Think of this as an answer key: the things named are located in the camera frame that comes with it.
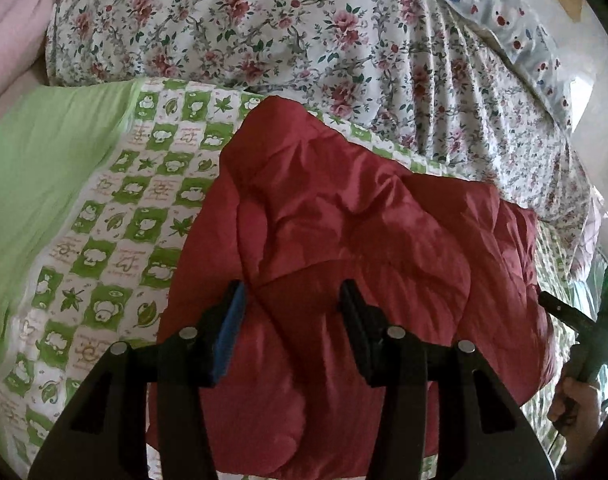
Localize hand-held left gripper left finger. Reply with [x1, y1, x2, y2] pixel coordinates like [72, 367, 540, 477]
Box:
[29, 281, 248, 480]

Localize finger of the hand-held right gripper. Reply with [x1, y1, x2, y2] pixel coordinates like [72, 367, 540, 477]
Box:
[538, 291, 598, 333]

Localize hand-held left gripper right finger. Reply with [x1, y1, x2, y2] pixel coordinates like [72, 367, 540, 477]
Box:
[340, 279, 557, 480]

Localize red quilted jacket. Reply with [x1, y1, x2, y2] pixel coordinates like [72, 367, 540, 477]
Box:
[146, 95, 557, 476]

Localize person's right hand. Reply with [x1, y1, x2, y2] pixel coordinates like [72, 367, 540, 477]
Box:
[548, 376, 604, 461]

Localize green checkered blanket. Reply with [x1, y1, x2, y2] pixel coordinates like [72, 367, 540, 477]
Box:
[0, 77, 604, 480]

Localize white pillow with red print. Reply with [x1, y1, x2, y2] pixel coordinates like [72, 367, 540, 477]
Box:
[426, 0, 579, 126]

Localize floral bed sheet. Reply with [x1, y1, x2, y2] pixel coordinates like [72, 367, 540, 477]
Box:
[44, 0, 599, 241]

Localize pink quilt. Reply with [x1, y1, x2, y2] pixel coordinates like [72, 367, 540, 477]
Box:
[0, 0, 60, 111]

